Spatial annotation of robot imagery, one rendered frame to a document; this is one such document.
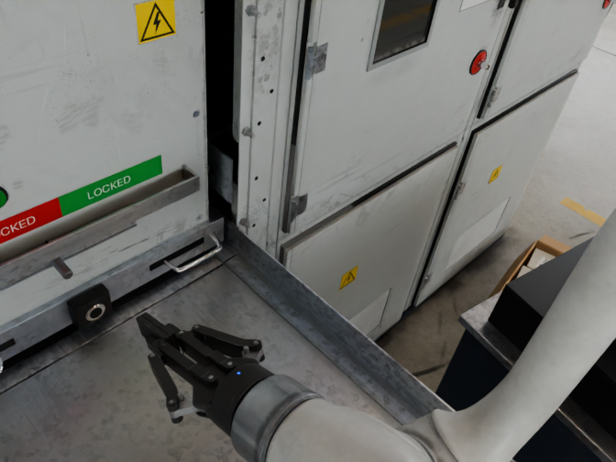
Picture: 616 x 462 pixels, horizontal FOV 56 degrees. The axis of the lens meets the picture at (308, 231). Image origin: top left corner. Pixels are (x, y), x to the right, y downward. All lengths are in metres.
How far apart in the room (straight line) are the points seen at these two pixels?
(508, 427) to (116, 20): 0.62
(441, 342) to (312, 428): 1.63
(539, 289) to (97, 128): 0.81
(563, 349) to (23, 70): 0.62
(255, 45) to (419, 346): 1.45
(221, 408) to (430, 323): 1.63
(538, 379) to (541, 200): 2.35
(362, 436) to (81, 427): 0.50
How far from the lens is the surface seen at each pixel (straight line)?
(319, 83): 0.96
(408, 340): 2.10
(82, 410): 0.93
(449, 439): 0.62
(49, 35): 0.73
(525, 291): 1.15
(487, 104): 1.61
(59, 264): 0.86
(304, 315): 1.00
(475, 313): 1.22
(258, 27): 0.85
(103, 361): 0.96
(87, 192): 0.86
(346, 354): 0.96
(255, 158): 0.97
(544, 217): 2.82
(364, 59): 1.03
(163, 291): 1.04
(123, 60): 0.79
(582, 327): 0.55
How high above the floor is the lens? 1.63
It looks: 43 degrees down
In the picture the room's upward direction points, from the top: 8 degrees clockwise
